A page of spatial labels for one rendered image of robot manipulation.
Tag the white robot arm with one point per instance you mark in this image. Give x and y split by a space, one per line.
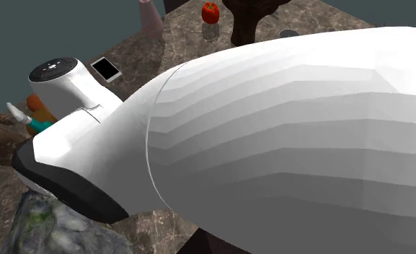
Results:
264 133

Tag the dark brown carved wooden figure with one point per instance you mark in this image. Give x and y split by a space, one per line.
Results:
247 24

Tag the white phone with black screen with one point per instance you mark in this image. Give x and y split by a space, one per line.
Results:
106 69

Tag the pink vase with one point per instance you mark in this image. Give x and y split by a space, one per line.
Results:
150 19

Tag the dark grey round dish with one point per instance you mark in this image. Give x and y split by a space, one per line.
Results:
289 33

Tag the orange rounded object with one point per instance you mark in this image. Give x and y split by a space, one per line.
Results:
35 103

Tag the grey mossy rock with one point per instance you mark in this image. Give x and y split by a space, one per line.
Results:
53 228

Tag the brown rough wooden object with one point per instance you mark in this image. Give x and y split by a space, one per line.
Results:
0 137

